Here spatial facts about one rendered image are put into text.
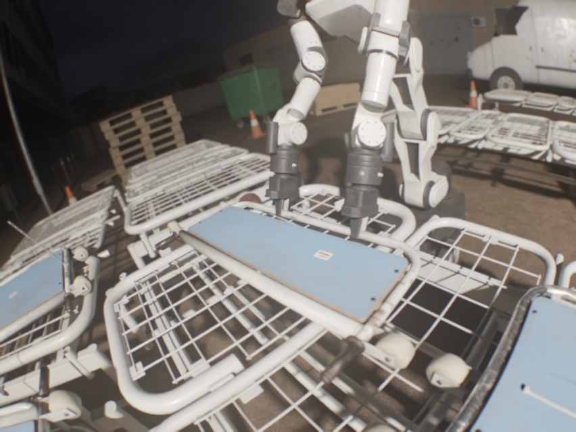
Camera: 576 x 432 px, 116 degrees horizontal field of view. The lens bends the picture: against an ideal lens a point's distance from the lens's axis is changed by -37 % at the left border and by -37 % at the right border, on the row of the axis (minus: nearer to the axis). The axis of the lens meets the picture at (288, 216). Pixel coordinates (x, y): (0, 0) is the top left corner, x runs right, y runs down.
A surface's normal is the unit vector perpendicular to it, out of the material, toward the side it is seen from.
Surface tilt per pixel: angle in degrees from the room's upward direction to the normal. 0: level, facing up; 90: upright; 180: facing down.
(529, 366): 5
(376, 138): 75
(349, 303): 1
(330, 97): 90
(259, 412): 0
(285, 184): 90
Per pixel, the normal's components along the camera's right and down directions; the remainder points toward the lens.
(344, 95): 0.28, 0.39
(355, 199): -0.73, 0.11
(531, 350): -0.15, -0.90
